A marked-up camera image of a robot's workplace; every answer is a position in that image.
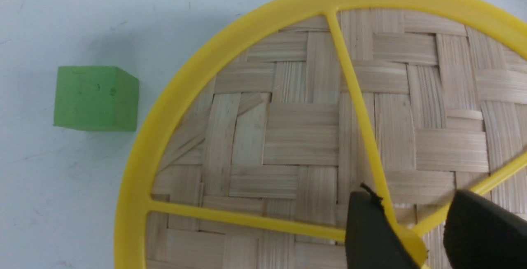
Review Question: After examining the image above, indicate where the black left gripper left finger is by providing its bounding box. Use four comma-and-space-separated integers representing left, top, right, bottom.
345, 183, 419, 269

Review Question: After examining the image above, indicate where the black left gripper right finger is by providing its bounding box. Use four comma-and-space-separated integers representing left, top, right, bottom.
443, 190, 527, 269

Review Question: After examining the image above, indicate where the yellow woven bamboo steamer lid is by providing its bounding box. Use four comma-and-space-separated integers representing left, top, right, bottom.
114, 0, 526, 269

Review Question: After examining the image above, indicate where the green foam cube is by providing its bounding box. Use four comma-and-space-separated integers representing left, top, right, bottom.
53, 66, 140, 132

